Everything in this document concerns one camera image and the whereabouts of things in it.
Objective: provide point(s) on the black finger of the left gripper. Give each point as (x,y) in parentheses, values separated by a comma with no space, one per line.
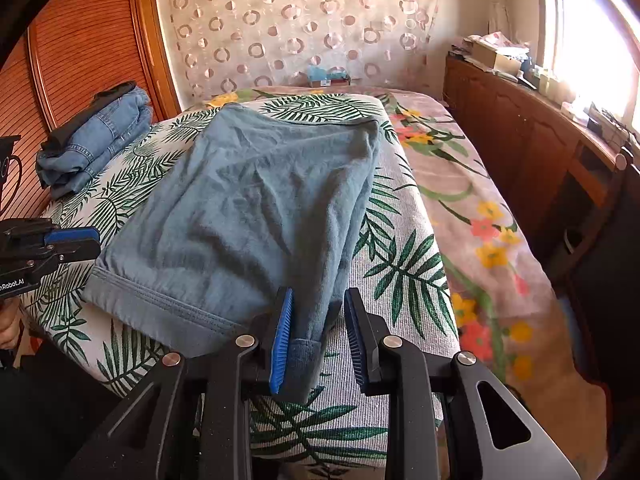
(66,251)

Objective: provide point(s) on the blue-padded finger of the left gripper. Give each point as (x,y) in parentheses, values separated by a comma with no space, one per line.
(75,235)

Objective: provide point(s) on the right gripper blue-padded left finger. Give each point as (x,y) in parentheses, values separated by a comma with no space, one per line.
(252,364)

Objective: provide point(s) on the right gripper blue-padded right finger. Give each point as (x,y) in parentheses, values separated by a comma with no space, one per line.
(387,365)

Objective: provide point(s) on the blue-grey cotton pants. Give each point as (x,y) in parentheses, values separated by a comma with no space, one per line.
(255,205)

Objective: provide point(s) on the person's left hand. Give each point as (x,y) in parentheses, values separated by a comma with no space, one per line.
(10,322)

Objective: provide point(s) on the folded blue denim jeans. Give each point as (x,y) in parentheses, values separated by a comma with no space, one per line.
(94,144)

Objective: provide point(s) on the palm leaf print blanket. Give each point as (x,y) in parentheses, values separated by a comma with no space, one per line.
(333,432)

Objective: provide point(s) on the folded dark grey garment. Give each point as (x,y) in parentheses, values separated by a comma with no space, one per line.
(58,137)

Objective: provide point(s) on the pink floral bed sheet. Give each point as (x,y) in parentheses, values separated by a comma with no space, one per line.
(441,257)

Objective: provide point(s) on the wooden slatted wardrobe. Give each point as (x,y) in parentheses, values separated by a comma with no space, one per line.
(72,50)

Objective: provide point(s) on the wooden side cabinet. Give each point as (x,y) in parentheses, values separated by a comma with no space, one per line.
(557,178)

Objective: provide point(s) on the circle pattern sheer curtain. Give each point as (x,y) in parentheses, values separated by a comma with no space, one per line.
(225,46)

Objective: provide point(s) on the blue tissue box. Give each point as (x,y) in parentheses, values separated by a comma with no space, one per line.
(318,77)

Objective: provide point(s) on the cardboard box with clutter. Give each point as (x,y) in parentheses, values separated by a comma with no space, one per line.
(492,53)

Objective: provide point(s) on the window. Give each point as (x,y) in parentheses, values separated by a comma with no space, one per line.
(586,51)

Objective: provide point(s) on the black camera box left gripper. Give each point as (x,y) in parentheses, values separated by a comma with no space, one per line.
(7,146)

